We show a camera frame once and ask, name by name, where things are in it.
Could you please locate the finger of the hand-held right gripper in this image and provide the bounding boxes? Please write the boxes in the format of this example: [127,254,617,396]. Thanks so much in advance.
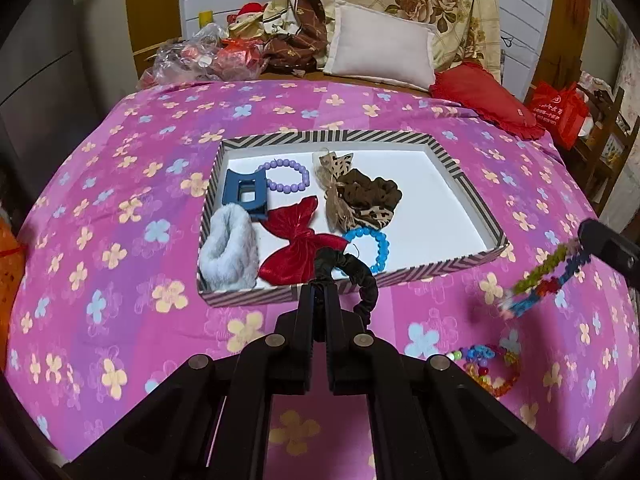
[577,217,640,291]

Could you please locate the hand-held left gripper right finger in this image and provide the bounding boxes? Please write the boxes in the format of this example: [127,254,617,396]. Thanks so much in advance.
[322,282,596,480]

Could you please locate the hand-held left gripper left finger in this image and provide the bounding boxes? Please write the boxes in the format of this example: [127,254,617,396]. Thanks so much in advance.
[62,282,326,480]

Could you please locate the black scrunchie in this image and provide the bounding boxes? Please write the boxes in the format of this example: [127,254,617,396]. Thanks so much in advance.
[312,246,377,332]

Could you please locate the colourful flower bracelet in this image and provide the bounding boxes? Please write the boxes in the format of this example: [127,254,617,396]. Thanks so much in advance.
[500,240,593,318]

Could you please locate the red satin bow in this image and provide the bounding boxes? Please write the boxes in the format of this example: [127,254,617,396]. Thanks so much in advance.
[259,196,348,286]

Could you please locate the blue bead bracelet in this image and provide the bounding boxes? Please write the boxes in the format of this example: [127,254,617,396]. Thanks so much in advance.
[342,226,391,276]

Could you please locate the grey fluffy scrunchie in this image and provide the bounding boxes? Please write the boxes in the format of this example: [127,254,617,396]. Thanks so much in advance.
[198,206,261,292]

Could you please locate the brown scrunchie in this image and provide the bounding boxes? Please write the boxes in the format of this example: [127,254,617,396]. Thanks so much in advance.
[335,170,403,231]

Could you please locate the blue hair claw clip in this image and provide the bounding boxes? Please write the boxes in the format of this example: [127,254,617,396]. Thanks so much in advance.
[222,167,269,223]

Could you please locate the leopard print bow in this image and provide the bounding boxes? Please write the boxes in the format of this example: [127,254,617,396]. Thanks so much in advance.
[312,150,357,233]

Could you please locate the purple bead bracelet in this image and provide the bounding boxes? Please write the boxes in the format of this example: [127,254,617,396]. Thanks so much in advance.
[264,159,311,195]

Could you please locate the striped cardboard box tray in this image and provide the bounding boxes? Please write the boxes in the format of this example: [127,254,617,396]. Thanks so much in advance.
[196,130,510,308]

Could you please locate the red shopping bag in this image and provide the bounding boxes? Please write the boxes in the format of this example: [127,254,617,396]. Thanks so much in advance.
[530,81,591,151]

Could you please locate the red cushion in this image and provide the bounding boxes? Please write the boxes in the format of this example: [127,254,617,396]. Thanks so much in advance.
[430,62,546,141]

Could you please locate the red packet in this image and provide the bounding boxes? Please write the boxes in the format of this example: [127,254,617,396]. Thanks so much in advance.
[220,37,266,78]

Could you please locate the white pillow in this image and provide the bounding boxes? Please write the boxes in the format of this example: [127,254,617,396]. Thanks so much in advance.
[322,0,437,92]

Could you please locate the brown patterned cloth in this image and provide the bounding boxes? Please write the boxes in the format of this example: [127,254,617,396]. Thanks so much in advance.
[262,0,331,73]

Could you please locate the clear plastic bags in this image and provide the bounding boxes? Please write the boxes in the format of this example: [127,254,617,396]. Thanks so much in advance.
[137,22,236,88]

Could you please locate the orange plastic basket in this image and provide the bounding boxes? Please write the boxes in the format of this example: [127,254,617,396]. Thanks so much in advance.
[0,220,26,301]

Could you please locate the red plush doll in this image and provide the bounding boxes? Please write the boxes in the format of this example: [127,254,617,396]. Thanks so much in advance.
[227,2,268,36]

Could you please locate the wooden cabinet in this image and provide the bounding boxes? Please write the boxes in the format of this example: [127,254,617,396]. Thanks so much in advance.
[125,0,183,81]

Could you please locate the grey cabinet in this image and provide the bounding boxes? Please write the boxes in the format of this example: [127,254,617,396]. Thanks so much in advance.
[0,0,126,161]

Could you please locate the colourful bead bracelet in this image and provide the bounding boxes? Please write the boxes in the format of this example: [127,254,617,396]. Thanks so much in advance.
[452,344,521,398]

